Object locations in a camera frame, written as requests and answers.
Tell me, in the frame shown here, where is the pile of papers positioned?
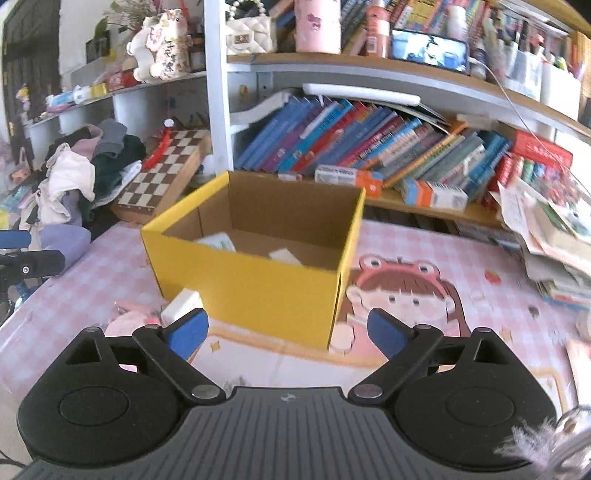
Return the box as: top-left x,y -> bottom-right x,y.
489,178 -> 591,311

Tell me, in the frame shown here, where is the pink tumbler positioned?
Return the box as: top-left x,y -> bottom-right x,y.
294,0 -> 342,54

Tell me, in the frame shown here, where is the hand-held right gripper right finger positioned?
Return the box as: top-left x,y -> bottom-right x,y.
347,308 -> 523,407

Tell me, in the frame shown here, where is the yellow cardboard box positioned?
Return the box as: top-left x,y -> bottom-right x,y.
141,171 -> 366,352

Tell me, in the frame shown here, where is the orange bottle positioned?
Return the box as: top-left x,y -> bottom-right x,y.
365,0 -> 392,59

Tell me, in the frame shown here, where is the row of blue and red books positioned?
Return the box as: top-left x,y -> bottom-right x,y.
235,95 -> 513,200

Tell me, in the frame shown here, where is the pile of clothes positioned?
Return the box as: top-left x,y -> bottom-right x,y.
34,119 -> 148,241

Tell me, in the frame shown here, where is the white charging cable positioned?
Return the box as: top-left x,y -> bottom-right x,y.
468,56 -> 557,151

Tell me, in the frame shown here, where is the fluffy grey trim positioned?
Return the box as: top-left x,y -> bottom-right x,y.
494,405 -> 591,480

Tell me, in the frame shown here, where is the dried flower bunch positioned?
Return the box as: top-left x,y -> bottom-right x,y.
104,0 -> 160,29

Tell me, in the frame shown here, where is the crumpled pale packet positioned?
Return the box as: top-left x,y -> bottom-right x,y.
194,233 -> 237,253

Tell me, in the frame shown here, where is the green leafy plant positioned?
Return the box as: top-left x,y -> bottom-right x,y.
85,17 -> 112,64

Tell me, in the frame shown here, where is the red boxed book set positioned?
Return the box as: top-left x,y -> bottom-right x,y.
501,130 -> 574,205

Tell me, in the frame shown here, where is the wooden chessboard box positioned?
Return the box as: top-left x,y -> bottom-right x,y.
111,129 -> 212,225

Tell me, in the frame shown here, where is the white quilted purse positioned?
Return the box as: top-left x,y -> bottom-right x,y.
225,0 -> 277,54

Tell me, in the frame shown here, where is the white flat board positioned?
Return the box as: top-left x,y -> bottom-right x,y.
302,83 -> 422,109

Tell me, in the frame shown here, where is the pink checkered desktop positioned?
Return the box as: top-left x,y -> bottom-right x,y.
0,217 -> 591,480

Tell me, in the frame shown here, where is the white pen holder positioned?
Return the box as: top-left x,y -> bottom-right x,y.
501,48 -> 544,101
540,62 -> 581,121

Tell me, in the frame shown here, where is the white desk shelf unit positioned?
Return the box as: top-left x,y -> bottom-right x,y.
23,0 -> 591,232

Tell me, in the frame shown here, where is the dark glass jar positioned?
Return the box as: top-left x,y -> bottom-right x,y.
189,34 -> 206,73

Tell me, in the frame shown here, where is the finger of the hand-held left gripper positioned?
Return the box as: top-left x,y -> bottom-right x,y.
0,250 -> 66,278
0,230 -> 32,251

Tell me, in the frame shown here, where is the long orange white medicine box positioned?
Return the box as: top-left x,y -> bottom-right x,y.
401,179 -> 468,212

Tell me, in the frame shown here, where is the red tassel ornament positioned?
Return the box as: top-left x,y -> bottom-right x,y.
142,119 -> 175,171

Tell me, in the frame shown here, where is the lavender cloth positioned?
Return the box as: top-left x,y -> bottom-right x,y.
39,225 -> 92,260

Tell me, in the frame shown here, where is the white and blue medicine box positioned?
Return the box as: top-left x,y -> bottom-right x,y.
315,165 -> 359,186

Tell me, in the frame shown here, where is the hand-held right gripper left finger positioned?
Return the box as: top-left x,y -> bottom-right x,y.
62,308 -> 227,407

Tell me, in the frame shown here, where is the small orange medicine box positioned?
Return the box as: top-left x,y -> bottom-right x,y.
355,170 -> 384,199

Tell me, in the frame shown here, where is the small white bottle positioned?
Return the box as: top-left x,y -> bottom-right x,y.
447,4 -> 468,42

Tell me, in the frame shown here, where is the white charger block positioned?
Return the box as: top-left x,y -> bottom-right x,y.
161,288 -> 204,325

